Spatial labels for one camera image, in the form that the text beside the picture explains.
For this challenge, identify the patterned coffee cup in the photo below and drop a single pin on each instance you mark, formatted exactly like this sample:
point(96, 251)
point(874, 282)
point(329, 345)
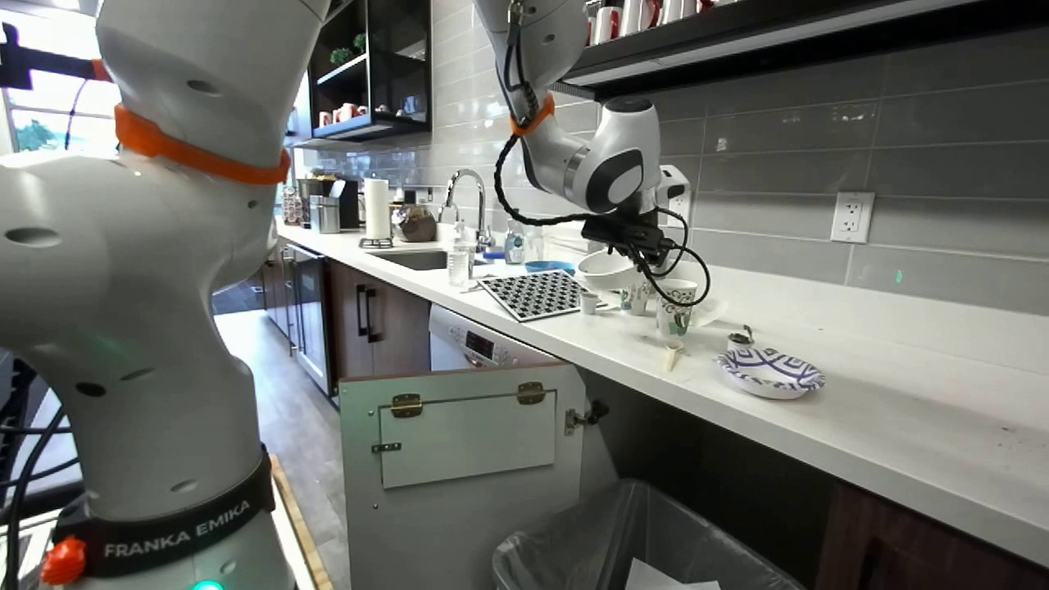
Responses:
point(638, 295)
point(676, 308)

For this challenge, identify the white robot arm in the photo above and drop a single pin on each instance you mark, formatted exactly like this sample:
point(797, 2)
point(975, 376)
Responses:
point(109, 265)

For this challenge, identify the white bowl with coffee grounds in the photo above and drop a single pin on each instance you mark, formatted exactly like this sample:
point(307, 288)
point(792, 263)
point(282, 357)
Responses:
point(603, 269)

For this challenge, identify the white paper towel roll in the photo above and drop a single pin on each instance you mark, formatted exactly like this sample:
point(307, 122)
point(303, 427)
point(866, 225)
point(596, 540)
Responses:
point(379, 210)

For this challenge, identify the black perforated tray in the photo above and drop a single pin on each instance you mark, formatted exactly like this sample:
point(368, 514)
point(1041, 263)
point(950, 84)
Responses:
point(534, 295)

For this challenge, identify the right patterned coffee cup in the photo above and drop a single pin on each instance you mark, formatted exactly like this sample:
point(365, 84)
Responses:
point(676, 308)

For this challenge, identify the left patterned coffee cup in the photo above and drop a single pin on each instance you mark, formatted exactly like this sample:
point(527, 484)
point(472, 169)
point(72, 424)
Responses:
point(638, 295)

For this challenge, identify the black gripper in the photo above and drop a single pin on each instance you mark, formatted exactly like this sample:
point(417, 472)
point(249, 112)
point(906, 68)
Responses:
point(629, 233)

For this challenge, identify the grey trash bin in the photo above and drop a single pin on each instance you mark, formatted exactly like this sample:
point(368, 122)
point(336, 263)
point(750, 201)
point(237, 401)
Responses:
point(595, 545)

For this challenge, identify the white wall outlet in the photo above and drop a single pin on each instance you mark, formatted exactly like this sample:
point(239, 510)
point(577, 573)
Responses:
point(849, 216)

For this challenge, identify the blue bowl with candy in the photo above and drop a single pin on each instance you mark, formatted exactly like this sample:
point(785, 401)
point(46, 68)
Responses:
point(547, 265)

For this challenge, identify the clear plastic water bottle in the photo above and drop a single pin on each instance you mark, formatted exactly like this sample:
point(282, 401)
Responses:
point(461, 258)

